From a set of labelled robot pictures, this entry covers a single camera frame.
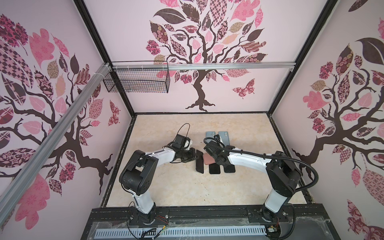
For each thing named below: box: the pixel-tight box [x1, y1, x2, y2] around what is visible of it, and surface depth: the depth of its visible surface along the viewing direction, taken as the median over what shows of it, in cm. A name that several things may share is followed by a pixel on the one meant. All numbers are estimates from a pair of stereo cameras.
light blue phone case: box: [218, 131, 230, 147], surface depth 109 cm
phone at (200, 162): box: [196, 149, 204, 174], surface depth 93 cm
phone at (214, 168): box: [209, 162, 221, 174], surface depth 91 cm
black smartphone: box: [223, 165, 236, 173], surface depth 91 cm
